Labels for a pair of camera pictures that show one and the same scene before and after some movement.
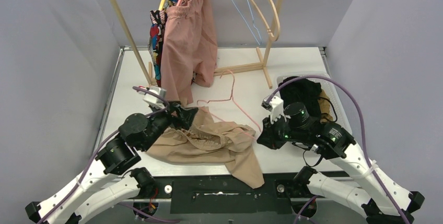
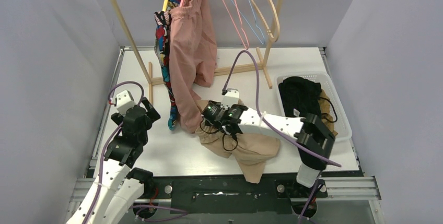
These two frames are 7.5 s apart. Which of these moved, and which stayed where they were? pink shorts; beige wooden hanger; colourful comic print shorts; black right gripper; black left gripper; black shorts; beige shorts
Moved: beige shorts; black left gripper; black right gripper; colourful comic print shorts
Stayed: pink shorts; beige wooden hanger; black shorts
